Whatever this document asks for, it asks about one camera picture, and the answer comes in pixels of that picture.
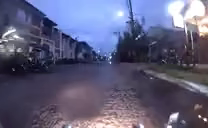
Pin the grey asphalt road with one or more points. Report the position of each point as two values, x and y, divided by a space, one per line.
92 80

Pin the group of trees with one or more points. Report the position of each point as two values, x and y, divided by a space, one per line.
132 48

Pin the pole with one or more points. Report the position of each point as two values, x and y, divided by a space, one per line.
186 43
130 16

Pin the building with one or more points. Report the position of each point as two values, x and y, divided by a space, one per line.
165 43

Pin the parked vehicle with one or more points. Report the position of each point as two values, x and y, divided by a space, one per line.
35 61

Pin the robot's own part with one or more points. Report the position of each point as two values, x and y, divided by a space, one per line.
138 126
67 126

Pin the row of buildings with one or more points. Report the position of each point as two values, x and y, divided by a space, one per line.
28 33

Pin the pale kerb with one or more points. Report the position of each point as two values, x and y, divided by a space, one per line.
185 84

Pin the grass strip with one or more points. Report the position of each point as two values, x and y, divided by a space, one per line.
195 76

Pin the fence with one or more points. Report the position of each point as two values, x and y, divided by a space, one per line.
207 51

